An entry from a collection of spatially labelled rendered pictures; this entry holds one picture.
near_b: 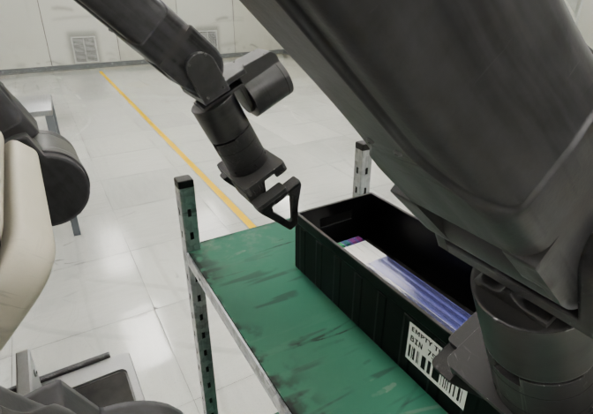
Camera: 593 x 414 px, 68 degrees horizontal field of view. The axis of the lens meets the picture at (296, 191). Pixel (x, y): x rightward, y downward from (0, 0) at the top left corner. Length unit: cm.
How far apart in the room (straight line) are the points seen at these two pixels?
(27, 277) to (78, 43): 929
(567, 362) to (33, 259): 26
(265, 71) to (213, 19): 947
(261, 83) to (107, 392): 39
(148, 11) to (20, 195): 27
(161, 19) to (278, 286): 47
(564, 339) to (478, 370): 11
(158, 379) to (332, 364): 140
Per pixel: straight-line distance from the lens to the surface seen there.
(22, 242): 25
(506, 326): 23
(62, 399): 18
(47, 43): 948
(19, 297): 25
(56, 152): 51
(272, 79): 57
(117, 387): 54
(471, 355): 34
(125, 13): 51
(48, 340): 234
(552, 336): 23
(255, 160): 58
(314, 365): 65
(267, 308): 74
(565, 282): 18
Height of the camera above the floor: 142
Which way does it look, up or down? 25 degrees down
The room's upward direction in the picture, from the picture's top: straight up
